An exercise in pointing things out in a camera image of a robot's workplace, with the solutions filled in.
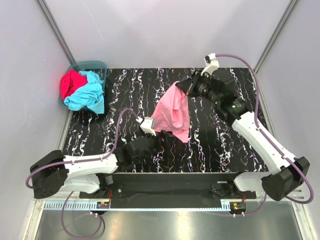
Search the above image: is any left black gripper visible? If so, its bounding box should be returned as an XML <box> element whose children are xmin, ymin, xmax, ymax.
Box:
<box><xmin>135</xmin><ymin>130</ymin><xmax>175</xmax><ymax>165</ymax></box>

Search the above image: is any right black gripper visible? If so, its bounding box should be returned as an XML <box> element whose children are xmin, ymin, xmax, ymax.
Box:
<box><xmin>175</xmin><ymin>69</ymin><xmax>221</xmax><ymax>106</ymax></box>

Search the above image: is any pink t shirt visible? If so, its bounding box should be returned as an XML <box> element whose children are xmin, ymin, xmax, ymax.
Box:
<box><xmin>151</xmin><ymin>82</ymin><xmax>190</xmax><ymax>143</ymax></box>

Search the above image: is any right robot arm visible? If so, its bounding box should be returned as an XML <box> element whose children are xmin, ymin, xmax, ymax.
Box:
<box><xmin>176</xmin><ymin>69</ymin><xmax>310</xmax><ymax>201</ymax></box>

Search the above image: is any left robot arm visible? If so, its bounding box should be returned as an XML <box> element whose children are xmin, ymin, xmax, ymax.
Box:
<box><xmin>26</xmin><ymin>130</ymin><xmax>172</xmax><ymax>199</ymax></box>

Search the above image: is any teal plastic basket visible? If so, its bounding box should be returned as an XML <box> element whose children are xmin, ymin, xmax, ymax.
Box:
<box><xmin>59</xmin><ymin>61</ymin><xmax>107</xmax><ymax>111</ymax></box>

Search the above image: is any cyan t shirt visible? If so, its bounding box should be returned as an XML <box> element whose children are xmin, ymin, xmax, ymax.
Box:
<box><xmin>62</xmin><ymin>70</ymin><xmax>105</xmax><ymax>114</ymax></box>

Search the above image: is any red t shirt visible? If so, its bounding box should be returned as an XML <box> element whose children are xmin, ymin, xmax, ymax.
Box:
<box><xmin>59</xmin><ymin>69</ymin><xmax>88</xmax><ymax>101</ymax></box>

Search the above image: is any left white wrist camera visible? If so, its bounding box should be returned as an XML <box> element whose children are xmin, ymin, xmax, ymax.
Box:
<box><xmin>136</xmin><ymin>116</ymin><xmax>157</xmax><ymax>136</ymax></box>

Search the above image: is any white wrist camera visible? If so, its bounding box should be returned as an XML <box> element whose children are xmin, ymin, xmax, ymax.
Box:
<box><xmin>136</xmin><ymin>116</ymin><xmax>157</xmax><ymax>136</ymax></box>
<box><xmin>201</xmin><ymin>53</ymin><xmax>220</xmax><ymax>76</ymax></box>

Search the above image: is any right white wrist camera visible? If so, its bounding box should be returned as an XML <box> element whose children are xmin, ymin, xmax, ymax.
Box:
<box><xmin>201</xmin><ymin>53</ymin><xmax>220</xmax><ymax>76</ymax></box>

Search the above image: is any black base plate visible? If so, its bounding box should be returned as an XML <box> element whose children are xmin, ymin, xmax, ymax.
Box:
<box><xmin>79</xmin><ymin>173</ymin><xmax>256</xmax><ymax>210</ymax></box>

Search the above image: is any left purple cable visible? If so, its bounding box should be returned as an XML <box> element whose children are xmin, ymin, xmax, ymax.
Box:
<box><xmin>26</xmin><ymin>107</ymin><xmax>141</xmax><ymax>238</ymax></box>

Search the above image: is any purple cable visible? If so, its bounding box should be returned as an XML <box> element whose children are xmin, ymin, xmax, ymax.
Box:
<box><xmin>26</xmin><ymin>107</ymin><xmax>141</xmax><ymax>238</ymax></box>
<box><xmin>209</xmin><ymin>53</ymin><xmax>315</xmax><ymax>217</ymax></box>

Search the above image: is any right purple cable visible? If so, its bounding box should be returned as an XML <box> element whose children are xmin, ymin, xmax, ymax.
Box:
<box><xmin>209</xmin><ymin>53</ymin><xmax>315</xmax><ymax>217</ymax></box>

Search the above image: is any right corner aluminium post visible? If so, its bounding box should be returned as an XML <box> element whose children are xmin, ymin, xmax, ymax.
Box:
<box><xmin>254</xmin><ymin>0</ymin><xmax>300</xmax><ymax>73</ymax></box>

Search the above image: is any corner aluminium post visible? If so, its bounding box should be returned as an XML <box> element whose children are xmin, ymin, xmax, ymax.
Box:
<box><xmin>35</xmin><ymin>0</ymin><xmax>76</xmax><ymax>65</ymax></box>
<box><xmin>254</xmin><ymin>0</ymin><xmax>300</xmax><ymax>73</ymax></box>

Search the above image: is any aluminium frame rail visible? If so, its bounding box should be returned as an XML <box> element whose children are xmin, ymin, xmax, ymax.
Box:
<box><xmin>255</xmin><ymin>188</ymin><xmax>305</xmax><ymax>201</ymax></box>

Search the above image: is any left corner aluminium post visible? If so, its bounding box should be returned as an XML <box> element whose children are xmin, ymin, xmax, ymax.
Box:
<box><xmin>35</xmin><ymin>0</ymin><xmax>76</xmax><ymax>65</ymax></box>

